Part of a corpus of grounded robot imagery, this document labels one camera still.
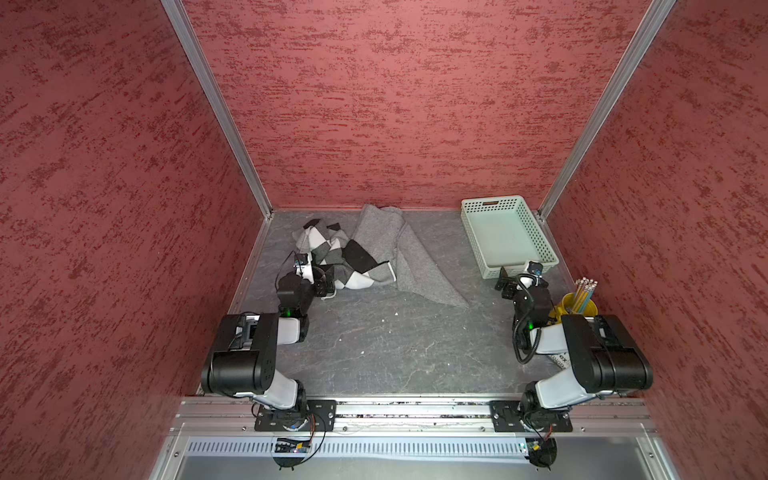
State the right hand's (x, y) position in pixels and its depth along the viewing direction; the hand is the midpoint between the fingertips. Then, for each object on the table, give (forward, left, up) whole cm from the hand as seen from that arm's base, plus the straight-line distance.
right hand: (516, 272), depth 92 cm
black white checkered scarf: (+8, +53, -5) cm, 54 cm away
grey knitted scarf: (+19, +41, -4) cm, 45 cm away
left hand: (+2, +63, 0) cm, 63 cm away
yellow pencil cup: (-13, -10, +2) cm, 16 cm away
